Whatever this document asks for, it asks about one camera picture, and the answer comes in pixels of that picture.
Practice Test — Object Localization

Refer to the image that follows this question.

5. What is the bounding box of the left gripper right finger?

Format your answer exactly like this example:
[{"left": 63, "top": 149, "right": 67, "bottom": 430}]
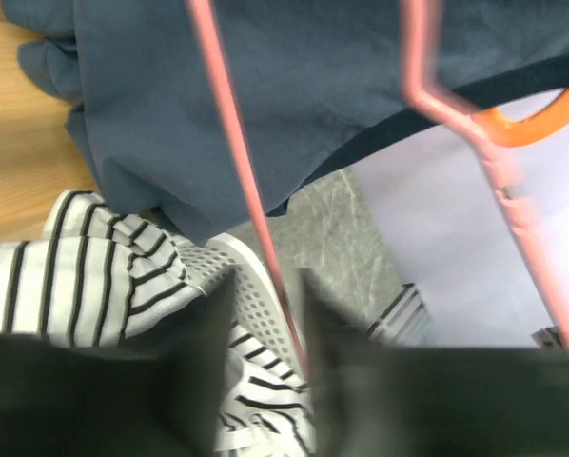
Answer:
[{"left": 300, "top": 270, "right": 569, "bottom": 457}]

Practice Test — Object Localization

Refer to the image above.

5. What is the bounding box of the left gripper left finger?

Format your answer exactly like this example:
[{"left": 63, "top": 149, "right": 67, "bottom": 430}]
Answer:
[{"left": 0, "top": 273, "right": 235, "bottom": 456}]

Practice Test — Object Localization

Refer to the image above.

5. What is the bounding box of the white striped tank top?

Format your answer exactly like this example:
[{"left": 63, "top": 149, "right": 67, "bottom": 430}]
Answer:
[{"left": 0, "top": 191, "right": 315, "bottom": 456}]

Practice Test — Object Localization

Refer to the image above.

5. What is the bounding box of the navy blue tank top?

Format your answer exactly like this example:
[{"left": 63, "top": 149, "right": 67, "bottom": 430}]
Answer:
[{"left": 2, "top": 0, "right": 569, "bottom": 242}]

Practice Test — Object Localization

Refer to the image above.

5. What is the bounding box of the orange plastic hanger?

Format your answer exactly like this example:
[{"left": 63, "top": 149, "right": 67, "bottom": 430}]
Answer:
[{"left": 471, "top": 89, "right": 569, "bottom": 148}]

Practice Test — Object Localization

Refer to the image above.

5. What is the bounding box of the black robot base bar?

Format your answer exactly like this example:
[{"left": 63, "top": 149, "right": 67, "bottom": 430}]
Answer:
[{"left": 369, "top": 284, "right": 563, "bottom": 349}]

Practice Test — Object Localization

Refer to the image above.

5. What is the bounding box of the white perforated plastic basket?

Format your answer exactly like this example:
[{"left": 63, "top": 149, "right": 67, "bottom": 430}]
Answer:
[{"left": 174, "top": 233, "right": 303, "bottom": 376}]

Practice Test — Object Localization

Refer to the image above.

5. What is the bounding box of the wooden clothes rack centre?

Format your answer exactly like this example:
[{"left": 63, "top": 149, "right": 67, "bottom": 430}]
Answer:
[{"left": 0, "top": 8, "right": 96, "bottom": 241}]

